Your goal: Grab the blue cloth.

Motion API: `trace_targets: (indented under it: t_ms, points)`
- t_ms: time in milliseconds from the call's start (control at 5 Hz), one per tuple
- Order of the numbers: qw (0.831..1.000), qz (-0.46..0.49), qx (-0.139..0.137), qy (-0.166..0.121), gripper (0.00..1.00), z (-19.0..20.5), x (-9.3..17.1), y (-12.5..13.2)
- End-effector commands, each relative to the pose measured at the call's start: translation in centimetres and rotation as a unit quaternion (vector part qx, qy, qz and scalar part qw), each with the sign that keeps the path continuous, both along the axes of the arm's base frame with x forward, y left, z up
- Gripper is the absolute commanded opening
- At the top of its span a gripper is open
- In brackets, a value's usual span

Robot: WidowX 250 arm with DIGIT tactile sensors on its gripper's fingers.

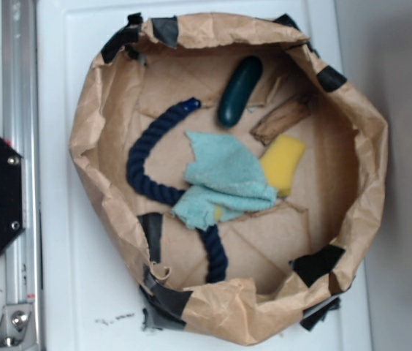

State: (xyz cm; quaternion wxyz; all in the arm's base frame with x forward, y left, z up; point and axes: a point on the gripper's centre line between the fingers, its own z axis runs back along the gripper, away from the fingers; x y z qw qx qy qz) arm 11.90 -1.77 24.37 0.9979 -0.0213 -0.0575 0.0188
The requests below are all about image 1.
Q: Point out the light blue terry cloth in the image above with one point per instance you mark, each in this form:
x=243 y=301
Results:
x=226 y=181

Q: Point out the brown paper bag bin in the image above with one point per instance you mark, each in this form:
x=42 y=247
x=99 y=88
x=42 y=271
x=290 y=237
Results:
x=246 y=279

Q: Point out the brown wooden block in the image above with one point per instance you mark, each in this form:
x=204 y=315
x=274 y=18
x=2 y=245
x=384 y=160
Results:
x=282 y=118

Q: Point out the yellow sponge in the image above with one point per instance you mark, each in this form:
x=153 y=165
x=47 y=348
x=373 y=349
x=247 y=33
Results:
x=279 y=162

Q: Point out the dark green oblong capsule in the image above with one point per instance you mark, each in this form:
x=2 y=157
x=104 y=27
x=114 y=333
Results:
x=239 y=90

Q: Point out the white plastic tray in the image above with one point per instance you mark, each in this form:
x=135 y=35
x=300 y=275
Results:
x=91 y=301

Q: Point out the silver aluminium rail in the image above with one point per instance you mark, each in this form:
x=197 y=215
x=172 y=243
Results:
x=21 y=321

